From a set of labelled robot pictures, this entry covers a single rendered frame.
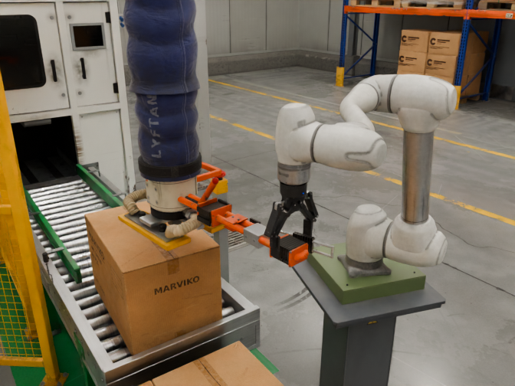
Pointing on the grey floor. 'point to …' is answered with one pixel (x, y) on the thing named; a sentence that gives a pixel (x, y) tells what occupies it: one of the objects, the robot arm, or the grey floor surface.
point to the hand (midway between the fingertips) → (291, 245)
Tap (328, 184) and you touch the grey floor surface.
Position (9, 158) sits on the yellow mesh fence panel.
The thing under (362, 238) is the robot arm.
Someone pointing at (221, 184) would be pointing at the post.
